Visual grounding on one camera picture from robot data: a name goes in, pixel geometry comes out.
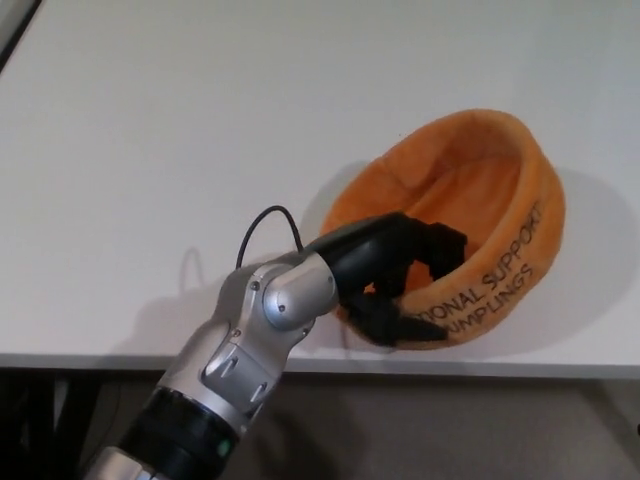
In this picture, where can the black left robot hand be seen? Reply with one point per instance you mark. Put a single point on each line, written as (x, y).
(370, 250)

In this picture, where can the orange plush round plate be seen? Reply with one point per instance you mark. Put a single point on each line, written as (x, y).
(505, 200)

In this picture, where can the dark table leg frame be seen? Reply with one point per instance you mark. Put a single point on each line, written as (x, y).
(35, 425)

